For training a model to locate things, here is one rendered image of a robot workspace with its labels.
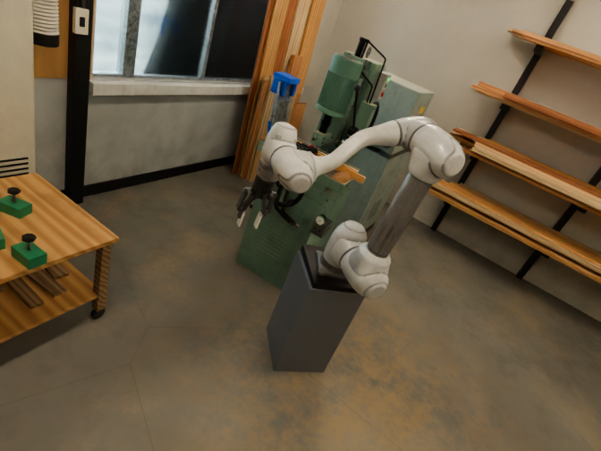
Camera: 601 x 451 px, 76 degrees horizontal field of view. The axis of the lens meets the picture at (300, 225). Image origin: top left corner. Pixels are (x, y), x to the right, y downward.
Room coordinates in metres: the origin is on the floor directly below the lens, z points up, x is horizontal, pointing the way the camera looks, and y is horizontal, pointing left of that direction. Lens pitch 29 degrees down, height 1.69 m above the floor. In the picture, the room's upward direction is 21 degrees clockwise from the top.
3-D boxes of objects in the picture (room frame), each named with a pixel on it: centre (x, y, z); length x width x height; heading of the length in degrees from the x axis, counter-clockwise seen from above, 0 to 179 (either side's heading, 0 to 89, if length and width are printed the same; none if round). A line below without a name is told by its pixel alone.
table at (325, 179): (2.21, 0.12, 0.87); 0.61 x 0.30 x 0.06; 73
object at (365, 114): (2.47, -0.13, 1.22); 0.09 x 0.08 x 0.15; 163
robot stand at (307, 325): (1.63, -0.23, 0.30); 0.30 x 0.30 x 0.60; 23
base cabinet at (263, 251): (2.42, 0.05, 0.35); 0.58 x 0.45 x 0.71; 163
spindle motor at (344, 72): (2.31, 0.08, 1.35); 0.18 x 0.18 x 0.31
